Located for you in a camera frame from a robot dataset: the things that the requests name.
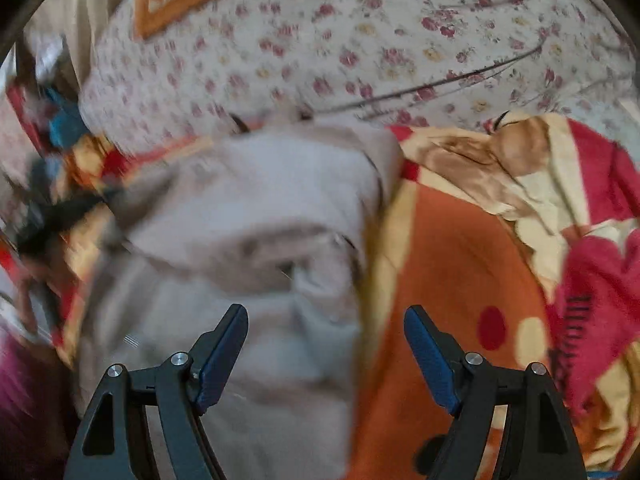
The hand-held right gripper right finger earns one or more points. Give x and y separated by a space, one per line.
430 360

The orange patterned pillow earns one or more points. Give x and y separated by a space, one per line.
165 10

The beige grey garment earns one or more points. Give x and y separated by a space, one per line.
260 200

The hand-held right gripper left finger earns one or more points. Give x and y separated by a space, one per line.
222 360

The person's pink clothing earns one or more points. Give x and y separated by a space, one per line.
25 410

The blue cloth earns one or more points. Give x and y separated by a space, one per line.
65 120

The beige curtain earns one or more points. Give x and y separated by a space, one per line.
85 20

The orange red printed blanket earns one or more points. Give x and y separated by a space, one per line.
450 260

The floral bed sheet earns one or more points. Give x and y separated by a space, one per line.
350 35

